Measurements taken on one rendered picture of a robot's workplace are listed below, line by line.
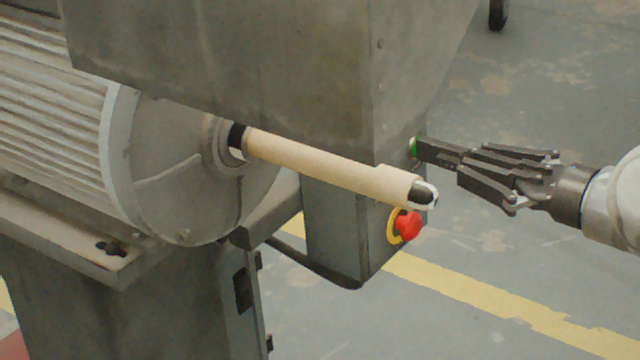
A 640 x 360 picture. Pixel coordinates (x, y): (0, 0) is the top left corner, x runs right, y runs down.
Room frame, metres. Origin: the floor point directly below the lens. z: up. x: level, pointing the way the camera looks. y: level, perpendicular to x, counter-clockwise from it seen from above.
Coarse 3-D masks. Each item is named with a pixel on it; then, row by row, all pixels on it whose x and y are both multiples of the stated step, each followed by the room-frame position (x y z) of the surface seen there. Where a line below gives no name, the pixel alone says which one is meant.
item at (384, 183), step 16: (256, 144) 0.79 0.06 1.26; (272, 144) 0.78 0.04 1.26; (288, 144) 0.77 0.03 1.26; (272, 160) 0.77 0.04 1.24; (288, 160) 0.76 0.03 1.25; (304, 160) 0.75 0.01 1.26; (320, 160) 0.74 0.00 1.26; (336, 160) 0.73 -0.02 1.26; (320, 176) 0.74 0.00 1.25; (336, 176) 0.72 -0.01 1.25; (352, 176) 0.71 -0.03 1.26; (368, 176) 0.71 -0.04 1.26; (384, 176) 0.70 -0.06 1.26; (400, 176) 0.69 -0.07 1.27; (416, 176) 0.69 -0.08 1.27; (368, 192) 0.70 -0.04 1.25; (384, 192) 0.69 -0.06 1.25; (400, 192) 0.68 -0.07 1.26
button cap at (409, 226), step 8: (400, 216) 1.02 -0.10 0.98; (408, 216) 1.01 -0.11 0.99; (416, 216) 1.01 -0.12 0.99; (400, 224) 1.01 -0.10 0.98; (408, 224) 1.00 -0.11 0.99; (416, 224) 1.01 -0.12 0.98; (400, 232) 1.00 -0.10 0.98; (408, 232) 1.00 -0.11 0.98; (416, 232) 1.01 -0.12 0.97; (408, 240) 1.00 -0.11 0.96
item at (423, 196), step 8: (416, 184) 0.69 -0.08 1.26; (424, 184) 0.68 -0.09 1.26; (408, 192) 0.68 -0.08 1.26; (416, 192) 0.68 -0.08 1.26; (424, 192) 0.68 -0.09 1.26; (432, 192) 0.68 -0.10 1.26; (408, 200) 0.68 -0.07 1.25; (416, 200) 0.67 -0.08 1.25; (424, 200) 0.67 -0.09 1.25; (432, 200) 0.67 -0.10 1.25; (424, 208) 0.67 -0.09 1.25; (432, 208) 0.68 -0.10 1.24
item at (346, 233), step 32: (416, 160) 1.06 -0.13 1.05; (320, 192) 1.00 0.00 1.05; (352, 192) 0.97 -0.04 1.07; (320, 224) 1.01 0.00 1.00; (352, 224) 0.97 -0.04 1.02; (384, 224) 1.00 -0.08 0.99; (288, 256) 1.05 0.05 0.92; (320, 256) 1.01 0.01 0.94; (352, 256) 0.98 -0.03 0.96; (384, 256) 1.00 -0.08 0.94; (352, 288) 1.02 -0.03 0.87
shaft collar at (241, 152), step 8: (232, 128) 0.80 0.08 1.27; (240, 128) 0.80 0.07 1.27; (248, 128) 0.80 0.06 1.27; (232, 136) 0.80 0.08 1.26; (240, 136) 0.79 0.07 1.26; (232, 144) 0.79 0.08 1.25; (240, 144) 0.79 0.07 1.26; (232, 152) 0.80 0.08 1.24; (240, 152) 0.79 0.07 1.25; (248, 152) 0.79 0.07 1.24; (248, 160) 0.79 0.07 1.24; (256, 160) 0.80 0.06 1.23
